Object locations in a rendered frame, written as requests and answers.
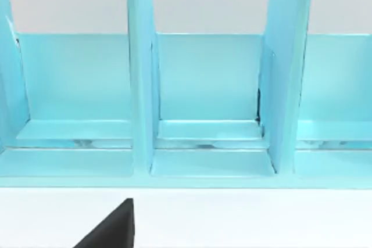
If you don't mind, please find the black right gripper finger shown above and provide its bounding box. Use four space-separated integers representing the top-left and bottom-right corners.
72 197 136 248

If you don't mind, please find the light blue rack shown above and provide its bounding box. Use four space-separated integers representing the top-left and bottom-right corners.
0 0 372 189

